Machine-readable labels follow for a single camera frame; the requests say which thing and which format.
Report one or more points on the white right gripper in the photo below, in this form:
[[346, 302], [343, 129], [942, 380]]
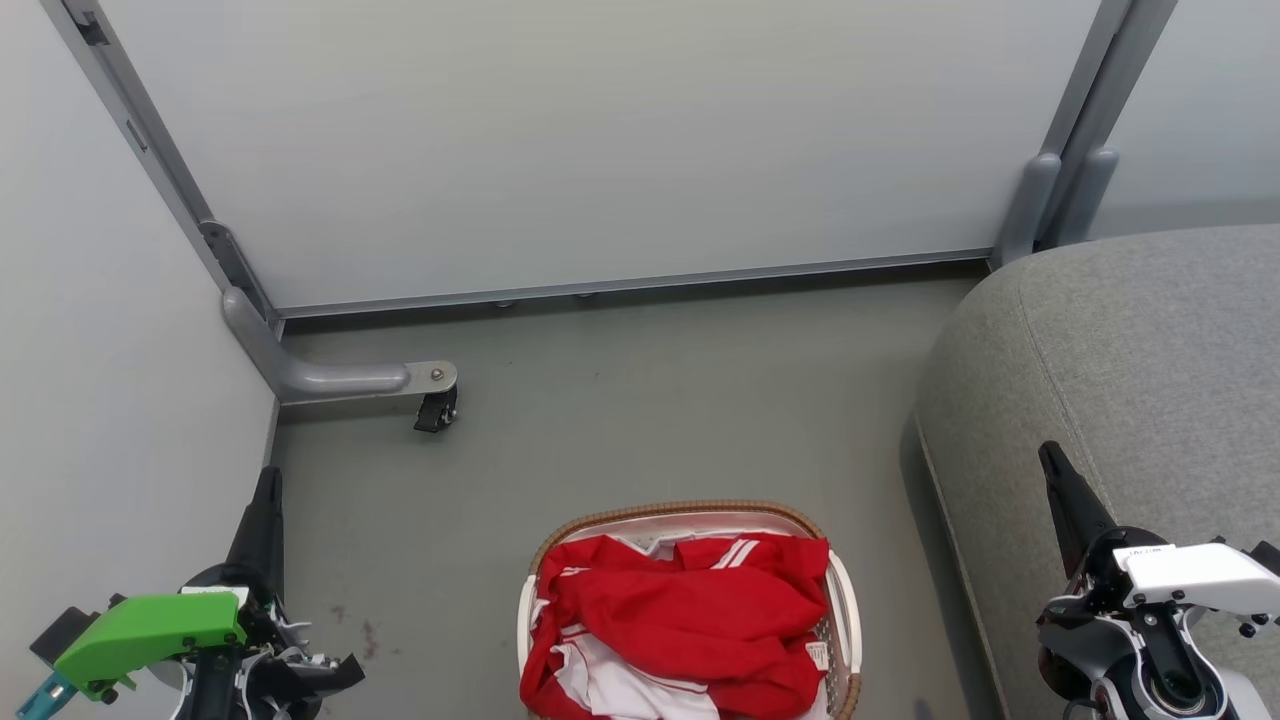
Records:
[[1190, 575]]

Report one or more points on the grey double partition post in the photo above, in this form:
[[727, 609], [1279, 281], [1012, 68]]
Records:
[[1100, 100]]

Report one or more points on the grey partition post with latch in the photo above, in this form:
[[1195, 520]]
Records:
[[152, 140]]

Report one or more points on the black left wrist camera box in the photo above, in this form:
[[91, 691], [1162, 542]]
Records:
[[60, 630]]

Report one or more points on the red white shirt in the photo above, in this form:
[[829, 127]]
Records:
[[740, 690]]

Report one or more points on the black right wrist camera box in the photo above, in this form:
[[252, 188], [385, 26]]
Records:
[[1270, 558]]

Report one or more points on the white wicker-rimmed laundry basket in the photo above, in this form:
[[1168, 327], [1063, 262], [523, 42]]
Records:
[[846, 600]]

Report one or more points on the grey partition bottom rail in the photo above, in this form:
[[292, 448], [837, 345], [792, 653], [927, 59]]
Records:
[[640, 283]]

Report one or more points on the red white shorts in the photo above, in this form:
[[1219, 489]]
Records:
[[700, 590]]

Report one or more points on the grey partition foot bracket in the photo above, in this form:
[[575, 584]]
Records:
[[330, 380]]

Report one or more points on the grey fabric sofa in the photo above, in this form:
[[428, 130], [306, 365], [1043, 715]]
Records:
[[1150, 350]]

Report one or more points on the black caster wheel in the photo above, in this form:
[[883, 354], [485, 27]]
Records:
[[436, 410]]

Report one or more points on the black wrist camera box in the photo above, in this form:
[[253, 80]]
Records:
[[60, 630], [1270, 558]]

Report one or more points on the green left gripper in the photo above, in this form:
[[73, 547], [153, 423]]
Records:
[[150, 630]]

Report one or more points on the teal left camera connector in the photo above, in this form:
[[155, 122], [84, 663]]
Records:
[[40, 698]]

